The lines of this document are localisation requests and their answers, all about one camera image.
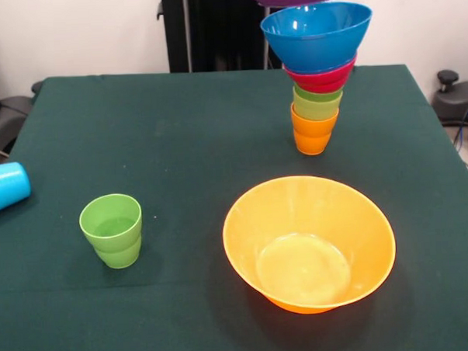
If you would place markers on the orange cup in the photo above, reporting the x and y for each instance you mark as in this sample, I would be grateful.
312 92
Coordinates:
313 145
315 127

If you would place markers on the yellow translucent cup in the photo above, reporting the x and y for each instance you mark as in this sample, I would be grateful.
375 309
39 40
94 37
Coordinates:
316 110

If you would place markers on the pink-red small bowl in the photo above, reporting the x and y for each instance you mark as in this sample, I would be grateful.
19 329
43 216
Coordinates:
319 83

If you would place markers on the light green cup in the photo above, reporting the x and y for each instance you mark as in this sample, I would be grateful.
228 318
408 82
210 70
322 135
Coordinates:
119 258
110 223

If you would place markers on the light blue bowl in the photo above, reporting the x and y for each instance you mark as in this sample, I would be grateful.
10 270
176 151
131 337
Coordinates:
314 49

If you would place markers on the light blue cup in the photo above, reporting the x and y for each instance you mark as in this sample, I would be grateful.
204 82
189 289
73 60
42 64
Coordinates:
5 185

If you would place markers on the dark green tablecloth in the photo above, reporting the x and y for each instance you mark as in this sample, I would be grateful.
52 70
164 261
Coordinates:
202 165

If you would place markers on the large orange bowl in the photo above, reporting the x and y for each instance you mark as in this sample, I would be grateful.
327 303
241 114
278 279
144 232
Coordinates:
298 215

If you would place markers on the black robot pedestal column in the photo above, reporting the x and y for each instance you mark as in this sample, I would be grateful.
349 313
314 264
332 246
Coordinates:
220 28

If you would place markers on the black pedestal base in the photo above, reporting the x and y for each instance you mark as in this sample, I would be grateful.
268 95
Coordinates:
2 119
454 100

